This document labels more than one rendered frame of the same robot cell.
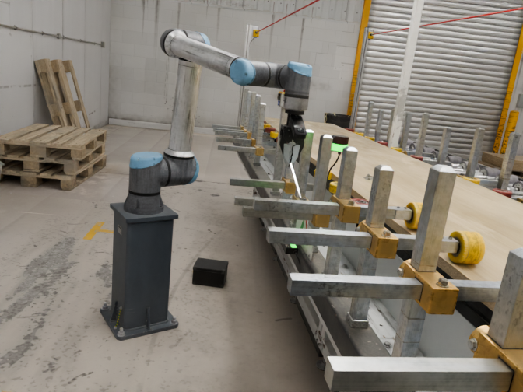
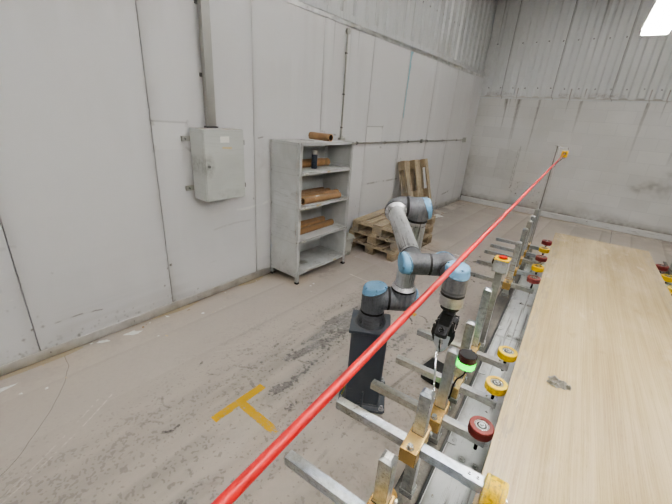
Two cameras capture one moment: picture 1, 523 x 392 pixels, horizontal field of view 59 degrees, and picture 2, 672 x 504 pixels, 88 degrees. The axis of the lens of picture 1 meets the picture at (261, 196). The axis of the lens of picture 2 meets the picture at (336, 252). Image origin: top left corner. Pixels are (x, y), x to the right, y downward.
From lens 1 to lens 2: 96 cm
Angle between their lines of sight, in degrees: 41
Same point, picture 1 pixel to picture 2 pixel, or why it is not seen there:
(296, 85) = (447, 287)
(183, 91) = not seen: hidden behind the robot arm
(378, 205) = (378, 488)
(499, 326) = not seen: outside the picture
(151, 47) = (506, 139)
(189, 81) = not seen: hidden behind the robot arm
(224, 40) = (581, 131)
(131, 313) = (350, 391)
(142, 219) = (360, 333)
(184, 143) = (404, 282)
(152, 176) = (373, 303)
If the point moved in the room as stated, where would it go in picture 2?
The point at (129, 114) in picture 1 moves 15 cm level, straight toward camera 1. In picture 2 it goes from (477, 193) to (476, 194)
